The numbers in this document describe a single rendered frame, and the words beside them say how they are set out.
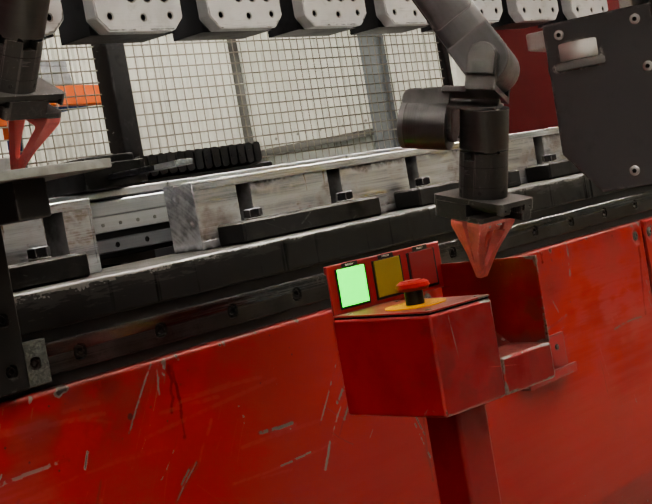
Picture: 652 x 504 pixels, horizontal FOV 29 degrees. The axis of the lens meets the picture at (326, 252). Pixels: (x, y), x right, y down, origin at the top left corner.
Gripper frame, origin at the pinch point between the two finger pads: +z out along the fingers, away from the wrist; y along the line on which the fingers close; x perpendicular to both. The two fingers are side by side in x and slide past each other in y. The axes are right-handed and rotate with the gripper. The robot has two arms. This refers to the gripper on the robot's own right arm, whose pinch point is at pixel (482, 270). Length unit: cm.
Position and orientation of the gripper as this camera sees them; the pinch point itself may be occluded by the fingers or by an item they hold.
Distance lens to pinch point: 151.2
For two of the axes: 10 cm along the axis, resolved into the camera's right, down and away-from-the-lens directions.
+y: -7.0, -1.6, 7.0
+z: 0.2, 9.7, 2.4
